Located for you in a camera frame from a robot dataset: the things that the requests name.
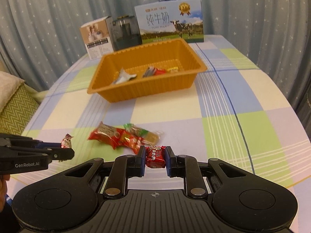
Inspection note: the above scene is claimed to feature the long red snack packet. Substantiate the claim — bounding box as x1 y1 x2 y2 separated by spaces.
88 122 144 155

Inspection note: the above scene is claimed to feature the green clear candy packet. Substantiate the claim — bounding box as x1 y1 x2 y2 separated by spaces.
123 123 163 146

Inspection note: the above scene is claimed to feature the small red foil candy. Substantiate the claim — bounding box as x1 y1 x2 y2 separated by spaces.
60 134 74 161

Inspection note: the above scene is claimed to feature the white silver snack wrapper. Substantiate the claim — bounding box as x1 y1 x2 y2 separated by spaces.
112 68 137 85

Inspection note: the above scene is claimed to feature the yellow green candy packet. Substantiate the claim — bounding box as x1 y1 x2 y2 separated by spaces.
166 66 182 73

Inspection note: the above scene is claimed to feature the red double-happiness candy packet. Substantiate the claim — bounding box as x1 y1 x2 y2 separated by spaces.
153 68 167 75

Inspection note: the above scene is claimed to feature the clear grey snack packet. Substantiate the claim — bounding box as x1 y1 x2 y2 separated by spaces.
142 66 156 78

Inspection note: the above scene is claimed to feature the green patterned sofa cushion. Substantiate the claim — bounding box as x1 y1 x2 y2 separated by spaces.
0 71 47 135

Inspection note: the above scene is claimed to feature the checkered tablecloth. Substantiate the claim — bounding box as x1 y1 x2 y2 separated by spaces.
8 36 310 203

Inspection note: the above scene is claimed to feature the orange plastic tray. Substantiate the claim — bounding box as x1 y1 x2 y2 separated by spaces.
87 38 207 103

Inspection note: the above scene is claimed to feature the blue star curtain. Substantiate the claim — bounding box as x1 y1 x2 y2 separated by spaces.
1 0 310 129

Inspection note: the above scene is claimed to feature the white product box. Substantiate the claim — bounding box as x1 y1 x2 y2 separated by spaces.
79 16 114 60

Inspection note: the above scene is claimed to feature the blue milk carton box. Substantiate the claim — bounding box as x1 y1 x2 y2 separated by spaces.
135 0 204 44

